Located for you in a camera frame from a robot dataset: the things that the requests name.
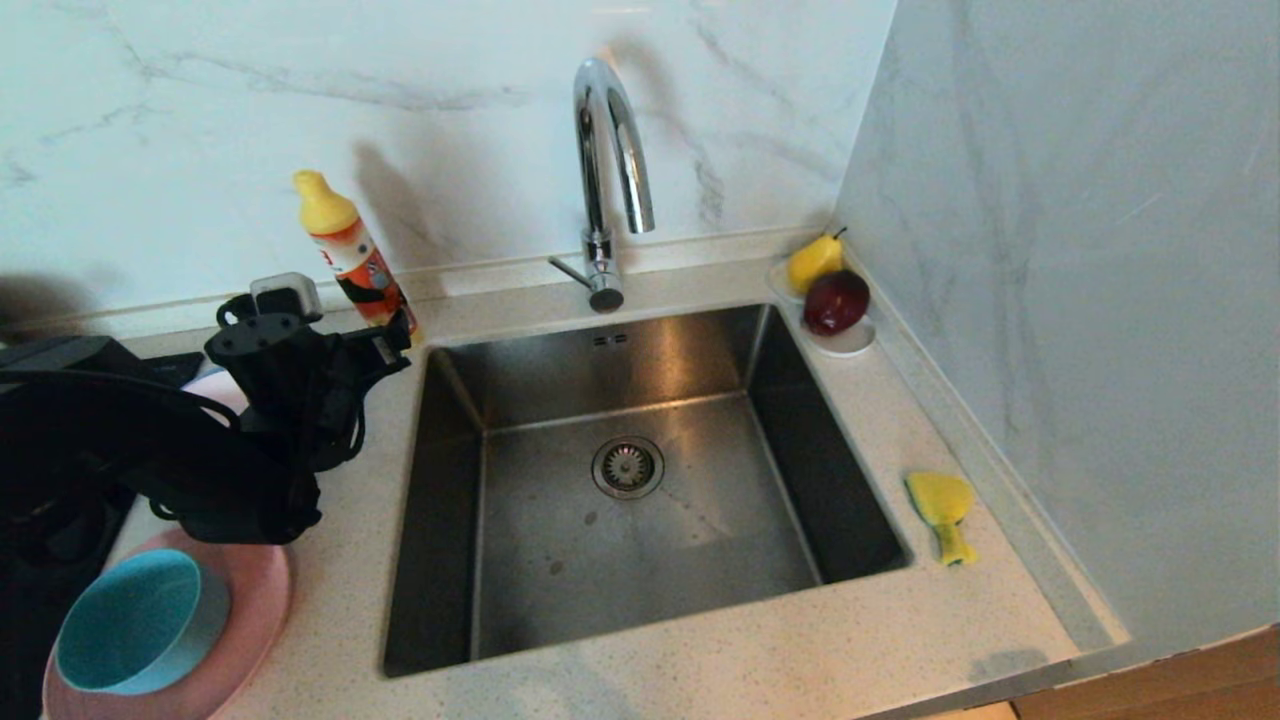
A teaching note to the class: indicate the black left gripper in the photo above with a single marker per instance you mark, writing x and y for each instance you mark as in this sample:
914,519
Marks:
290,380

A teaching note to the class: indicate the orange dish soap bottle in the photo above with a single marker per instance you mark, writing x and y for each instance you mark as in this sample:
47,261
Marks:
345,240

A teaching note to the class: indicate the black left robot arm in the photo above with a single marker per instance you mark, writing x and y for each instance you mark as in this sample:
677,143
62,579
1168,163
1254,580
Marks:
150,450

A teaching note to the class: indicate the stainless steel sink basin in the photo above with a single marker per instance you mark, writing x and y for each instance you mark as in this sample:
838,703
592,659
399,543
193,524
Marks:
560,560

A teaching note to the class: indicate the yellow green sponge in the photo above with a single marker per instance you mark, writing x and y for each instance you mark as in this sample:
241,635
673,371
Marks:
940,498

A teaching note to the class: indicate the pale pink bowl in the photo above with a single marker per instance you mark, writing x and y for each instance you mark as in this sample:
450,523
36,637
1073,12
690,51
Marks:
215,382

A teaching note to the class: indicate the black induction cooktop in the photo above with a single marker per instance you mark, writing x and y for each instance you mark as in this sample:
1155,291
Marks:
170,365

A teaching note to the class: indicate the round metal drain strainer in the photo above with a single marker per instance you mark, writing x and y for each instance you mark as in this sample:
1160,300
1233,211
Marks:
628,467

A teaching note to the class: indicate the pink plate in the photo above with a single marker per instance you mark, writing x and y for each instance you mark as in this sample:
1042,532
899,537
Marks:
262,590

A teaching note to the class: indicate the chrome gooseneck faucet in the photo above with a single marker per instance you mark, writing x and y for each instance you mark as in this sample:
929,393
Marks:
598,150

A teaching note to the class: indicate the teal bowl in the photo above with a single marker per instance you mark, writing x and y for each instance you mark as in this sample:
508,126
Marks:
130,625

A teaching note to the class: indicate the yellow pear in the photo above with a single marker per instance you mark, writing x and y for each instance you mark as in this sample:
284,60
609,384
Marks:
810,262

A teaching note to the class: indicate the dark red apple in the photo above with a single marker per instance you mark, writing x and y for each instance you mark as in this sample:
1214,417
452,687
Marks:
835,302

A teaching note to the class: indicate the small white dish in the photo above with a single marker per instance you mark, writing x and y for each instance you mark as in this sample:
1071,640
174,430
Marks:
848,345

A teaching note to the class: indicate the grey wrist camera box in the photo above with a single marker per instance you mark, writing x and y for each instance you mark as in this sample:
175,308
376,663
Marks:
285,295

